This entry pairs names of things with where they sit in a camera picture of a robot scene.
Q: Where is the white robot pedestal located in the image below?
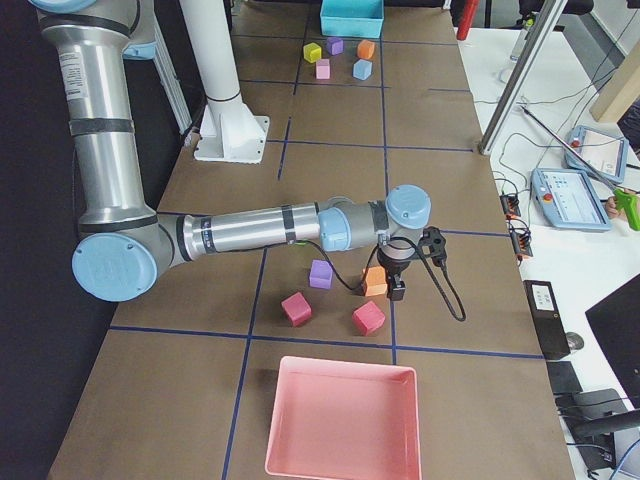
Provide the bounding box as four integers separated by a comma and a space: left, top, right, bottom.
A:
180, 0, 270, 164

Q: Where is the black monitor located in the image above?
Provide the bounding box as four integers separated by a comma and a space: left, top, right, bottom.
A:
586, 282, 640, 408

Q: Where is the orange black connector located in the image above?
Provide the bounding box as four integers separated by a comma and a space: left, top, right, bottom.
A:
499, 193, 521, 220
508, 219, 533, 262

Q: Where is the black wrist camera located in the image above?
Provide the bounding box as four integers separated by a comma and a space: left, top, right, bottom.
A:
419, 226, 447, 268

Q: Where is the black power box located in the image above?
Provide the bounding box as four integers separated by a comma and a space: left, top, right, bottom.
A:
523, 280, 570, 360

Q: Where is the purple foam block left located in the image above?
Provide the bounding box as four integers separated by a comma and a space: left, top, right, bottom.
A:
325, 37, 344, 56

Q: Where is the orange black connector far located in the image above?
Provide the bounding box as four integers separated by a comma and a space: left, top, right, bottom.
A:
499, 193, 521, 220

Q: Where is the purple foam block right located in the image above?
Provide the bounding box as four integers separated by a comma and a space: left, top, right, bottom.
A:
309, 259, 333, 290

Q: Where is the orange foam block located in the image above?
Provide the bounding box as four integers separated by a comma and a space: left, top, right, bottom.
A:
363, 266, 388, 297
357, 40, 376, 60

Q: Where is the teal plastic bin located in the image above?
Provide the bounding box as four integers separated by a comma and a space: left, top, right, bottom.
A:
320, 0, 384, 39

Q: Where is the yellow foam block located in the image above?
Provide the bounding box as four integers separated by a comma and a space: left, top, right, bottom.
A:
303, 42, 322, 64

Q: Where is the green grabber tool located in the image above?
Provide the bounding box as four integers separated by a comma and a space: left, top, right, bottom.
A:
522, 106, 639, 231

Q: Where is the teach pendant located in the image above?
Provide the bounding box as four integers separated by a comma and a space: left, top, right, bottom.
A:
531, 168, 611, 232
566, 125, 630, 184

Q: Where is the red cylinder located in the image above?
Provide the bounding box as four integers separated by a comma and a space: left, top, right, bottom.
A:
456, 0, 479, 41

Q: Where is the pink plastic tray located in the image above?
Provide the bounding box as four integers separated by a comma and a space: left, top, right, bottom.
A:
265, 356, 422, 479

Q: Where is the orange foam block left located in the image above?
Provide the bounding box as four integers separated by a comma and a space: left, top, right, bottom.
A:
357, 40, 376, 60

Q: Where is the pink red foam block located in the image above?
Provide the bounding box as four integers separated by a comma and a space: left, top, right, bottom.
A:
352, 301, 386, 336

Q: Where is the light blue block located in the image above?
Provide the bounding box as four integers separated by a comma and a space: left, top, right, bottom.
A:
352, 59, 373, 81

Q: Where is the purple foam block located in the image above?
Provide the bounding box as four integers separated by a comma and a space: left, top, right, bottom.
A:
309, 259, 333, 290
325, 37, 344, 56

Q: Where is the dark red foam block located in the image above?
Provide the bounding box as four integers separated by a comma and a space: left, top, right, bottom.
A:
281, 292, 313, 327

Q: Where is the near teach pendant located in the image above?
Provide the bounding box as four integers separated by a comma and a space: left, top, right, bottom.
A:
531, 168, 611, 232

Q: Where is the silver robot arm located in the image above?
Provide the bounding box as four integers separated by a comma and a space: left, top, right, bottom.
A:
35, 1, 434, 302

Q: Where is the orange black connector near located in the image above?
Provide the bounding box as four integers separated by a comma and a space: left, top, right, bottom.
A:
508, 219, 533, 262

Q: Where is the black camera cable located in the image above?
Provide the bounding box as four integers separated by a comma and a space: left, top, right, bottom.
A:
299, 238, 467, 322

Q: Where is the orange foam block right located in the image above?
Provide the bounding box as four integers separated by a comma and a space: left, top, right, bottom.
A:
363, 266, 388, 297

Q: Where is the aluminium frame post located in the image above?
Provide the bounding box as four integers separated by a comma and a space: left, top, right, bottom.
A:
478, 0, 568, 156

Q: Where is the far teach pendant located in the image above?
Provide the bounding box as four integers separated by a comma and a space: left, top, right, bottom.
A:
566, 125, 630, 184

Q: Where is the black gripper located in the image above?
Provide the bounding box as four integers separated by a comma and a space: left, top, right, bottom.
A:
377, 240, 415, 301

